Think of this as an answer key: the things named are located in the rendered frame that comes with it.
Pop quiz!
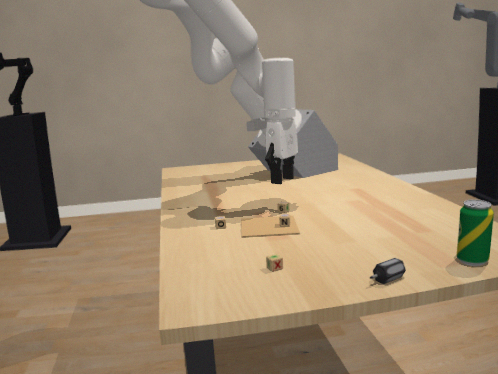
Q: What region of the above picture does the green soda can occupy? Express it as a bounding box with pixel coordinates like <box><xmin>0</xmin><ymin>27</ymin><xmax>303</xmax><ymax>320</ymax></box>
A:
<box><xmin>457</xmin><ymin>200</ymin><xmax>494</xmax><ymax>266</ymax></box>

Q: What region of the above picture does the tan square mat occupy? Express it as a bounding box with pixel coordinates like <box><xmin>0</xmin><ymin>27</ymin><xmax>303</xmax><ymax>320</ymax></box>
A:
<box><xmin>241</xmin><ymin>216</ymin><xmax>300</xmax><ymax>238</ymax></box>

